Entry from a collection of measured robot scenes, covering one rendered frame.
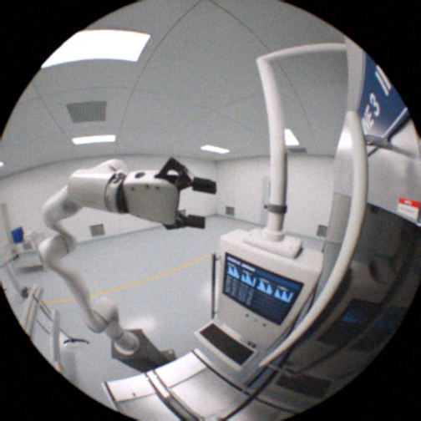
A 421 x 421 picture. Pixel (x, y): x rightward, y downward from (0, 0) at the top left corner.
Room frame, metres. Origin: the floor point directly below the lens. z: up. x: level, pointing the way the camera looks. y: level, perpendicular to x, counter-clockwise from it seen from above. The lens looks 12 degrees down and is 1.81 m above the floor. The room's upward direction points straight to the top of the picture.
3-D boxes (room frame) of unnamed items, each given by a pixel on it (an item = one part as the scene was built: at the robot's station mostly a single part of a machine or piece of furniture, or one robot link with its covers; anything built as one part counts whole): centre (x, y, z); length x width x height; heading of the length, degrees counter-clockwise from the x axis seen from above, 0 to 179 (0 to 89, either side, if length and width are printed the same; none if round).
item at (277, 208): (0.52, -0.27, 2.04); 0.15 x 0.14 x 0.92; 42
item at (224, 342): (0.36, -0.10, 0.82); 0.40 x 0.14 x 0.02; 42
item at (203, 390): (-0.05, 0.01, 0.90); 0.34 x 0.26 x 0.04; 42
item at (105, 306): (0.26, 0.55, 1.16); 0.19 x 0.12 x 0.24; 178
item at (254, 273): (0.49, -0.27, 1.19); 0.50 x 0.19 x 0.78; 42
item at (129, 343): (0.23, 0.55, 0.95); 0.19 x 0.19 x 0.18
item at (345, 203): (0.37, -0.61, 1.51); 0.49 x 0.01 x 0.59; 132
